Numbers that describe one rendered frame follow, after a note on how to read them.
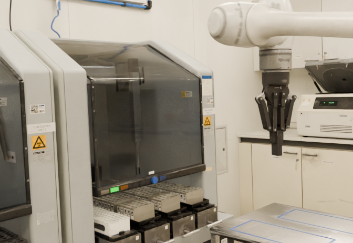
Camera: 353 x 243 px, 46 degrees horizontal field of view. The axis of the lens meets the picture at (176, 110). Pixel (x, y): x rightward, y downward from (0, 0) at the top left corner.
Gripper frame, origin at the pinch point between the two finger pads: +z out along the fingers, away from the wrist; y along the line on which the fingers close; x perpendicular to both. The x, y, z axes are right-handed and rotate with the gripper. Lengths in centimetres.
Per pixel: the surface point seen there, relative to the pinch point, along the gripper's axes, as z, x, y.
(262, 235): 37.0, 25.0, 11.5
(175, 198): 32, 70, -4
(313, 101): -1, 181, 168
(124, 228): 36, 55, -31
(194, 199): 35, 75, 8
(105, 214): 34, 66, -36
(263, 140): 36, 227, 149
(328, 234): 37, 15, 32
